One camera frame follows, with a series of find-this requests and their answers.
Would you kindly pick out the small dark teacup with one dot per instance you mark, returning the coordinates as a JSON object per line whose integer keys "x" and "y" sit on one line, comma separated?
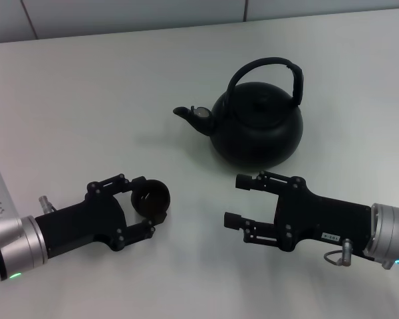
{"x": 149, "y": 199}

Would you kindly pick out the black round teapot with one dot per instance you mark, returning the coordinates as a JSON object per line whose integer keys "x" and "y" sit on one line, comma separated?
{"x": 256, "y": 133}

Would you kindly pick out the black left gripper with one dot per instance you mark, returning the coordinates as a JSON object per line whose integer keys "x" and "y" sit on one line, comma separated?
{"x": 83, "y": 222}

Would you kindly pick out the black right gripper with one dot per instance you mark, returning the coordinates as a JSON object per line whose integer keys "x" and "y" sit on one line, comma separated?
{"x": 322, "y": 216}

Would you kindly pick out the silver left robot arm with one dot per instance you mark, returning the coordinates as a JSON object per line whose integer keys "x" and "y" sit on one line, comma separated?
{"x": 16, "y": 246}

